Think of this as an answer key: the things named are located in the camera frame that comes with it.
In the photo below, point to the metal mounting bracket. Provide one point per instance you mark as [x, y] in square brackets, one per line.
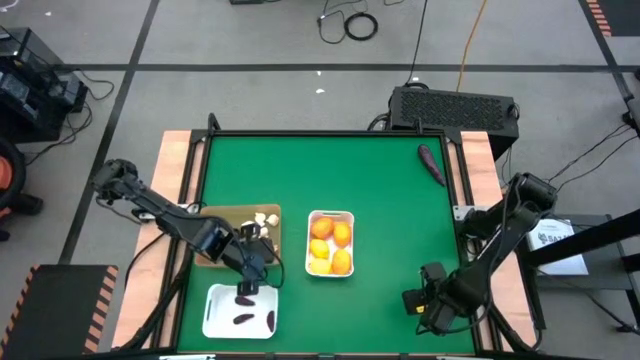
[462, 212]

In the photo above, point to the small purple eggplant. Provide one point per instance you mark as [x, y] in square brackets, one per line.
[245, 300]
[243, 318]
[270, 320]

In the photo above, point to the black perforated computer case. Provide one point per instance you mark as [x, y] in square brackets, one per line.
[450, 110]

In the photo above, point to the black orange-striped floor mat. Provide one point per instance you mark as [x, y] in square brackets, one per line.
[60, 310]
[617, 15]

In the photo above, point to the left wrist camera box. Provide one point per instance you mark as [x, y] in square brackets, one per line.
[250, 231]

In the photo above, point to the translucent tan plastic basket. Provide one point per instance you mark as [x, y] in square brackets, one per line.
[216, 212]

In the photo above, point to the orange and black machine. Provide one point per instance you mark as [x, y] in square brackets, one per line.
[7, 180]

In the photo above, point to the orange fruit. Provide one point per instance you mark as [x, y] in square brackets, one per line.
[342, 234]
[322, 227]
[341, 261]

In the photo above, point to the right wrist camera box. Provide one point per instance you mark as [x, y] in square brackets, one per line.
[434, 274]

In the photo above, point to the black stand beam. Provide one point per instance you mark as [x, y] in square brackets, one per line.
[590, 239]

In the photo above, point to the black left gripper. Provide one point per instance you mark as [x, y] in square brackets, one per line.
[250, 265]

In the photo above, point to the black table frame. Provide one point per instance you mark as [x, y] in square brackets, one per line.
[325, 133]

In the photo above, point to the black equipment rack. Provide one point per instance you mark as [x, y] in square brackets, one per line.
[30, 85]

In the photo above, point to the white printed paper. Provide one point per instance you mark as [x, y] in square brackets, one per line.
[555, 245]

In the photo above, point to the white plastic basket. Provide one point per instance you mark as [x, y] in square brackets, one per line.
[331, 214]
[220, 325]

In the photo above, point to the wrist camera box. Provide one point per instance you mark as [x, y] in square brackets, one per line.
[250, 231]
[434, 274]

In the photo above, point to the wooden side board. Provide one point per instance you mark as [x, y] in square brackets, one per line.
[480, 160]
[170, 160]

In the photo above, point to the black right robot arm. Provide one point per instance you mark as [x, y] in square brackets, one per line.
[500, 235]

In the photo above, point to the white garlic bulb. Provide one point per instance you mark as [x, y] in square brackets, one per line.
[263, 232]
[260, 218]
[272, 220]

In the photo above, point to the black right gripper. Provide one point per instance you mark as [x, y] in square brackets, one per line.
[445, 305]

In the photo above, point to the yellow lemon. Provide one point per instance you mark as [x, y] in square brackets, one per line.
[319, 248]
[320, 266]

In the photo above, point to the long purple eggplant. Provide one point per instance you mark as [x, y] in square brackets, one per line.
[431, 162]

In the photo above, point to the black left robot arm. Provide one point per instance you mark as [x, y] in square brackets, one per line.
[150, 202]

